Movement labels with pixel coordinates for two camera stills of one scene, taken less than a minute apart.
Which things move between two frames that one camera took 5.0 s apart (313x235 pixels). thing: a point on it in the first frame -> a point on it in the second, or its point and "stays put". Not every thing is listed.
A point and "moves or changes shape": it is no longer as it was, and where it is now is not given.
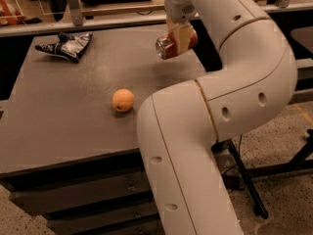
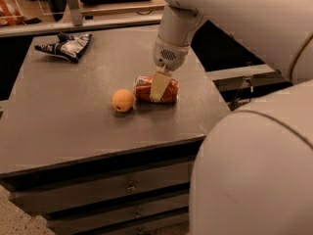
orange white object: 10,15 stays put
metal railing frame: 73,19 stays put
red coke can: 167,46 moves or changes shape
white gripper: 178,8 -> 170,57
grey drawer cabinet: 69,148 stays put
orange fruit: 122,100 stays put
